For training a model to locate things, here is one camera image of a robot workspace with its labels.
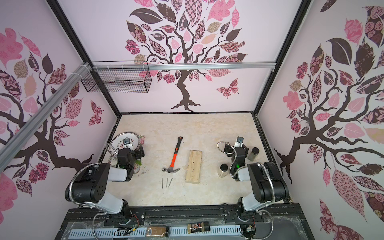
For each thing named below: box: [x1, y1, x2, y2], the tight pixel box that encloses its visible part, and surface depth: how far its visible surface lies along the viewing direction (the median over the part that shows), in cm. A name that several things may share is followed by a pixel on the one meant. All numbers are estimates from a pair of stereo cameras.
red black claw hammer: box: [162, 136, 183, 174], surface depth 94 cm
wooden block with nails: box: [185, 150, 202, 184], surface depth 89 cm
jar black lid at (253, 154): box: [247, 147, 260, 162], surface depth 89 cm
